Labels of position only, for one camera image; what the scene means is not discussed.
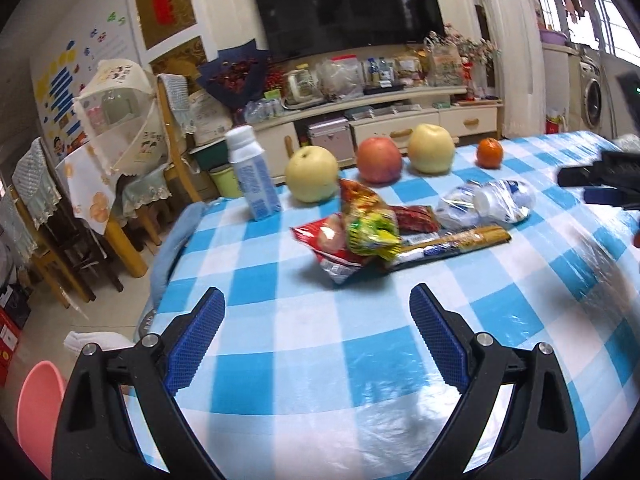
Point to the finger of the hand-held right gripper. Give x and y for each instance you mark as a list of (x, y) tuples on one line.
[(575, 176), (602, 195)]

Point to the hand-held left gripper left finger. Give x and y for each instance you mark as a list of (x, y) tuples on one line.
[(195, 345)]

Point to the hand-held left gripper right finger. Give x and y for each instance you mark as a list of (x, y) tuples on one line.
[(440, 340)]

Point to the long gold dark packet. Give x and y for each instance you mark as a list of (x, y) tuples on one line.
[(465, 239)]

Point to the shiny red wrapper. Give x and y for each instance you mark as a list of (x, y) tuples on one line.
[(417, 217)]

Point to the yellow green snack packet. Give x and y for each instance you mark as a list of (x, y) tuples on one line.
[(372, 232)]

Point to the pink plastic bin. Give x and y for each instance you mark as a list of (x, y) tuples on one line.
[(37, 410)]

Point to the crumpled clear plastic bag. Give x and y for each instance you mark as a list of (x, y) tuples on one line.
[(505, 200)]

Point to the white washing machine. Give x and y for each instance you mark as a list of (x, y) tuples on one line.
[(592, 95)]

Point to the orange tangerine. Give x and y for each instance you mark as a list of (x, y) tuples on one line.
[(489, 153)]

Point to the blue fleece blanket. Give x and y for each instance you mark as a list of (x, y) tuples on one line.
[(170, 250)]

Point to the white lace cover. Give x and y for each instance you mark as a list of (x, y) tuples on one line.
[(515, 85)]

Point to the beige cushion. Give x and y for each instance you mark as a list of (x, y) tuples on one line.
[(85, 341)]

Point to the blue white checkered tablecloth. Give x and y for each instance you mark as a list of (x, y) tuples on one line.
[(310, 310)]

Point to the crumpled clear plastic packaging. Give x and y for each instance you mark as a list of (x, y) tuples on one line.
[(457, 207)]

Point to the purple basin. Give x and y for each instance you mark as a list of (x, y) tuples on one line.
[(552, 37)]

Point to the red snack packet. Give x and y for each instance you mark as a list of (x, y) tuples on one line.
[(325, 255)]

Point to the red figurine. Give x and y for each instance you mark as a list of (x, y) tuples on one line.
[(467, 77)]

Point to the yellow pear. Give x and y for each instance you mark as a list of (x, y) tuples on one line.
[(312, 175), (431, 150)]

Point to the pink artificial flowers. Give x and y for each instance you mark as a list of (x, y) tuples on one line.
[(480, 49)]

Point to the light green bin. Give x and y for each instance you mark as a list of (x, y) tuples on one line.
[(225, 180)]

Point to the printed plastic bag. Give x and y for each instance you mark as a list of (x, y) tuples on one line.
[(442, 62)]

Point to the white plastic bottle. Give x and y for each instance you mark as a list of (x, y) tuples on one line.
[(252, 180)]

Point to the red cardboard box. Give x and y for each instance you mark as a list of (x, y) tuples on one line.
[(6, 340)]

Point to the red apple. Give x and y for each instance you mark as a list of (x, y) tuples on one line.
[(380, 160)]

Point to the dining table with orange-print cloth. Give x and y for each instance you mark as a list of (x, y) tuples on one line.
[(85, 190)]

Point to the dark green tub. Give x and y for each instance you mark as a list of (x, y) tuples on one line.
[(212, 152)]

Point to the white TV stand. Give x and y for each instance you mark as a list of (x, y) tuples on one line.
[(380, 127)]

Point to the wooden chair with grey cover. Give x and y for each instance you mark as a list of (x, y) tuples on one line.
[(11, 225), (35, 180)]

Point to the white sack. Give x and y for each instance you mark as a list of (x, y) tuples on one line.
[(210, 115)]

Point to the silver case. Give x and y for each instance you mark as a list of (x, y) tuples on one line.
[(327, 137)]

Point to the wooden chair with blue cover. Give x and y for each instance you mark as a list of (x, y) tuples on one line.
[(175, 102)]

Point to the pack of water bottles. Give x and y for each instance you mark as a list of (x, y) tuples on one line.
[(262, 109)]

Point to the cream mesh food cover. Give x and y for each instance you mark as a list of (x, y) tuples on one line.
[(120, 110)]

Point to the clear container with red lid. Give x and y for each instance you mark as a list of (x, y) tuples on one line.
[(345, 75)]

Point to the dark blue flower bouquet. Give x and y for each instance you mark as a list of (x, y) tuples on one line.
[(232, 75)]

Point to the black flat television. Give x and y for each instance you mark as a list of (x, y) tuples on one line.
[(345, 5)]

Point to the wall poster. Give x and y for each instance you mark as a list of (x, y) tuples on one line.
[(65, 85)]

